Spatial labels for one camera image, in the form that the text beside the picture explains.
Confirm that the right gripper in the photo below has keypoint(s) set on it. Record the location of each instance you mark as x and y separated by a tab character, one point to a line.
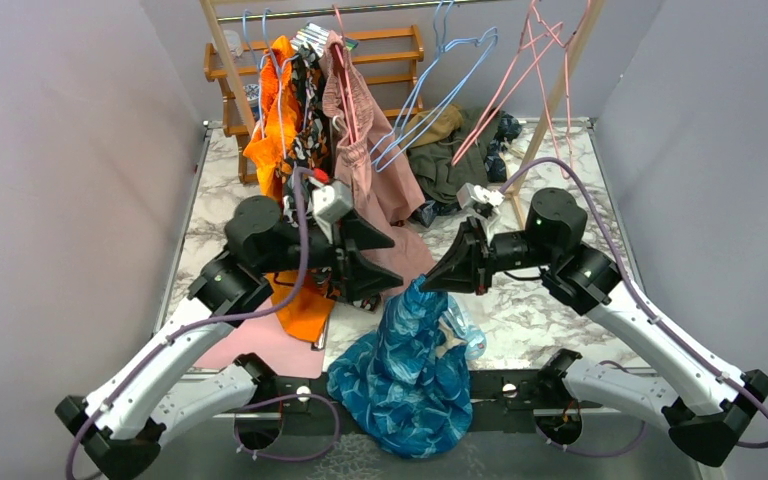
468	265

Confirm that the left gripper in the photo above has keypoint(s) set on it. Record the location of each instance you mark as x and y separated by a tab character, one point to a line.
362	277

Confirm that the blue patterned shorts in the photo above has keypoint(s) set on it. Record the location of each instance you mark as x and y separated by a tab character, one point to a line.
407	383

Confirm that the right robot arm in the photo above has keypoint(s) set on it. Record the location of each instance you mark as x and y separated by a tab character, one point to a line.
702	402

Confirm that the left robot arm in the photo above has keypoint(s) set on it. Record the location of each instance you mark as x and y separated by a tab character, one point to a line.
124	424

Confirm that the orange shorts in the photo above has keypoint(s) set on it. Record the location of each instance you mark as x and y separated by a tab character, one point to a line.
305	316

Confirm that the pink shorts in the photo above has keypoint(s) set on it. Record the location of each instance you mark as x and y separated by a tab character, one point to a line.
384	188

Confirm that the hanger holding pink shorts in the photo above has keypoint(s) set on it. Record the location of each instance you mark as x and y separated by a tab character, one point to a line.
345	84

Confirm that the olive green garment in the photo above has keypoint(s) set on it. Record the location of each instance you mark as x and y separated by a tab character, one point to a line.
431	163

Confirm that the pink mat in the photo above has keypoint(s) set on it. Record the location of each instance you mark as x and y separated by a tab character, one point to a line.
265	336

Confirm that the dark navy patterned garment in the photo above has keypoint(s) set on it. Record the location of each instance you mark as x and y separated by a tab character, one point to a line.
509	129

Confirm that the tan garment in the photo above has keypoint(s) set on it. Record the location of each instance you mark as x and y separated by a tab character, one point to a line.
431	126

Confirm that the blue lidded jar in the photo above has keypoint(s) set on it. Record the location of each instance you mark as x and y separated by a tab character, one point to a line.
253	96

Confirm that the marker pen pack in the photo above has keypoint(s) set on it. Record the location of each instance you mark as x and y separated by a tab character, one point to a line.
311	36

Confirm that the wooden shelf unit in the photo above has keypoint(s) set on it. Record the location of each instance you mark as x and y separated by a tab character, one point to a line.
389	60

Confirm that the clear plastic cup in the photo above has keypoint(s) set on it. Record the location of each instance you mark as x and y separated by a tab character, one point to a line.
234	43

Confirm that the wooden clothes rack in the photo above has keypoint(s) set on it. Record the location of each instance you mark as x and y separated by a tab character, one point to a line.
515	181

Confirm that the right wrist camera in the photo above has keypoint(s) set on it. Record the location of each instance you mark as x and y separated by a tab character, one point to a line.
482	204

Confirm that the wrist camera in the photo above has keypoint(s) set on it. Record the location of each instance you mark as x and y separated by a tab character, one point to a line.
482	204
331	200

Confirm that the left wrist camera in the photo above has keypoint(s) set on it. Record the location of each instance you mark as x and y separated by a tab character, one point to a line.
331	200

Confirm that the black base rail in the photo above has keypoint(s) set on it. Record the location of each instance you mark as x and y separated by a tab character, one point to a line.
508	401

